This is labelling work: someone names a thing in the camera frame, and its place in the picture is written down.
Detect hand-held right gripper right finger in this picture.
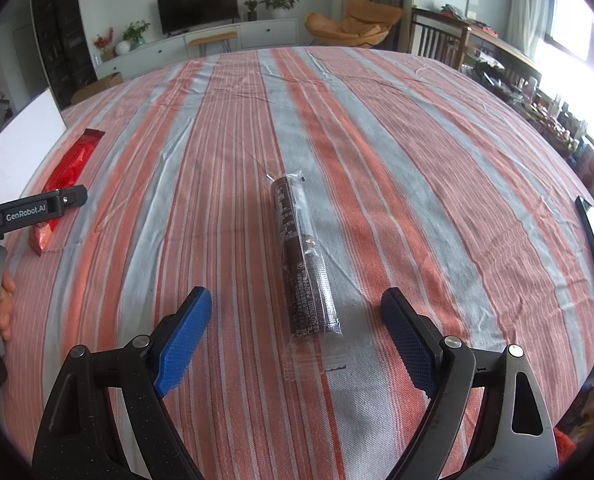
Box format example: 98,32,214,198
381,287,560,480

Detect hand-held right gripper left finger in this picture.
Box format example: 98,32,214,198
32,286,212,480

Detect white cardboard box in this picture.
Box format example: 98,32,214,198
0,87,68,211

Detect red snack packet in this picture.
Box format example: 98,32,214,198
28,129,106,257

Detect long dark snack packet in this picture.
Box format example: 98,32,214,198
267,172,350,378

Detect black tall cabinet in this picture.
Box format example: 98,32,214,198
29,0,100,108

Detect brown cardboard box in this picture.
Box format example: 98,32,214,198
71,72,124,106

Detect red flowers in vase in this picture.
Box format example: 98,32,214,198
93,27,115,63

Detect plant in white vase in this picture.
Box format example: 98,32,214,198
116,20,152,56

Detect red patterned cloth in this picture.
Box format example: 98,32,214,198
554,340,594,480

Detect orange grey striped tablecloth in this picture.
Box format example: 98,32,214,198
0,46,594,480

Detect black television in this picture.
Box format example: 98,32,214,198
157,0,240,36

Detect wooden bench with metal legs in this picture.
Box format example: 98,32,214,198
187,31,238,57

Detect cluttered side shelf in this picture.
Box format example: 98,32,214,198
469,60,594,226

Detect white television cabinet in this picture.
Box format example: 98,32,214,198
94,17,298,81

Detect dark wooden desk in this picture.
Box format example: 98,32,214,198
409,7,542,91

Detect large green potted plant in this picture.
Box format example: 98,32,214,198
258,0,302,20

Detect orange lounge chair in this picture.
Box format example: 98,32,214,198
304,0,404,50

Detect bright window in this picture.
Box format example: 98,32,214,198
537,0,594,111

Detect white sheer curtain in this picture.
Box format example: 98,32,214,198
507,0,552,56

